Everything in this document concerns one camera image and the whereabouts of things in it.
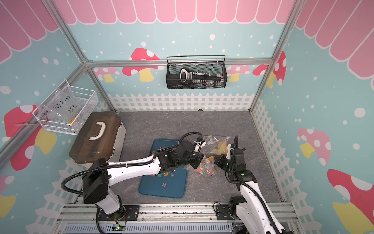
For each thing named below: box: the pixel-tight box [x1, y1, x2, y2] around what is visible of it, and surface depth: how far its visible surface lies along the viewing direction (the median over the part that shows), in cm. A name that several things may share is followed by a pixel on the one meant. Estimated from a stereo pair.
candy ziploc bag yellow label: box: [196, 155, 216, 177], surface depth 85 cm
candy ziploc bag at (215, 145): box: [202, 135, 231, 156], surface depth 100 cm
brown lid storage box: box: [68, 111, 127, 164], surface depth 87 cm
